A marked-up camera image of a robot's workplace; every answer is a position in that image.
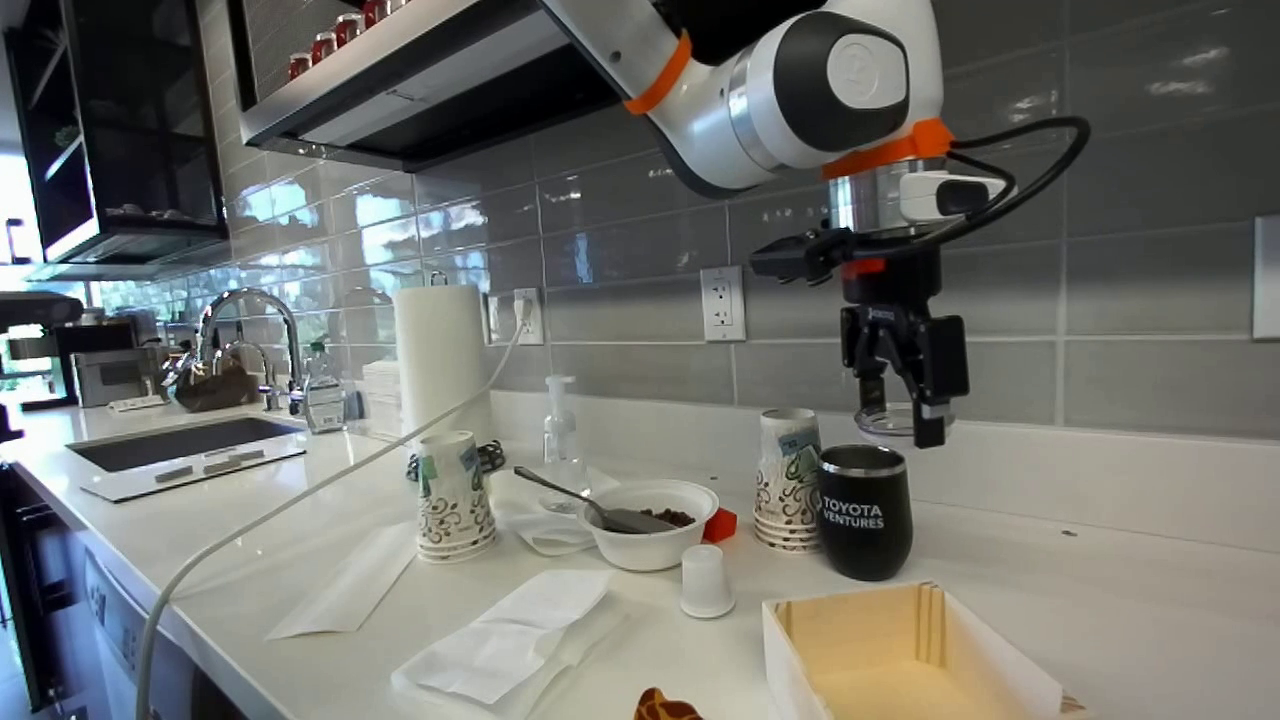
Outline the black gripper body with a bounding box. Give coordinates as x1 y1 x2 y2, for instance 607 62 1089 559
838 245 974 402

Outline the clear jar with black band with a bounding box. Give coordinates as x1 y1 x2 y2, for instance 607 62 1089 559
857 395 924 439

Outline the black tumbler cup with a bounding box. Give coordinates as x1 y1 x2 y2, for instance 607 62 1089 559
817 439 917 582

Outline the printed paper cup stack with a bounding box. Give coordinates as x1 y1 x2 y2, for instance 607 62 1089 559
753 402 827 554
406 430 503 559

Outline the light wooden box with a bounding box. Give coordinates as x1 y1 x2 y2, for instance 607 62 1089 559
755 578 1094 720

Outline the white bowl with brown food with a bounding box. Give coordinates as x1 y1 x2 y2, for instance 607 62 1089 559
581 474 725 576

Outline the metal spoon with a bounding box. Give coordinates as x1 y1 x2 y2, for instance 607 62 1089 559
511 462 675 535

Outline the brown cookie piece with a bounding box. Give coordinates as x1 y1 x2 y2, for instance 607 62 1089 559
634 682 709 720

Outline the white paper towel roll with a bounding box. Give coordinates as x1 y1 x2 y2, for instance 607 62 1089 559
392 279 495 444

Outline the folded white paper napkin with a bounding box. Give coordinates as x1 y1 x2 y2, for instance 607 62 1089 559
397 566 616 707

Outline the grey overhead shelf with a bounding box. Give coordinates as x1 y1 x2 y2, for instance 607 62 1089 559
223 0 634 174

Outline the chrome sink faucet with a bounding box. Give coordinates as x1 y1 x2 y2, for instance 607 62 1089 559
197 283 314 412

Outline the steel kitchen sink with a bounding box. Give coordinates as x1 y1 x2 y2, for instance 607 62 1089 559
64 412 314 507

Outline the black upper cabinet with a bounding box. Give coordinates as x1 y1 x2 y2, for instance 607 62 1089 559
3 0 232 268

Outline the black coffee machine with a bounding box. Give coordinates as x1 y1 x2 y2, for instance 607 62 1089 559
0 288 153 412

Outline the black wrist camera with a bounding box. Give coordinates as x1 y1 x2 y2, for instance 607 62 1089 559
748 227 857 288

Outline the white cable adapter box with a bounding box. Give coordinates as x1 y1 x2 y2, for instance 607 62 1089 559
897 156 1014 222

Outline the white wall outlet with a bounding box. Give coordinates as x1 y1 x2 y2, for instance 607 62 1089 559
695 264 753 347
1248 211 1280 342

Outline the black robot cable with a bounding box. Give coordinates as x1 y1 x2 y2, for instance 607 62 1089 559
852 110 1095 264

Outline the white power cable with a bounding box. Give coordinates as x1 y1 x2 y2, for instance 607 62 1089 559
134 335 525 720

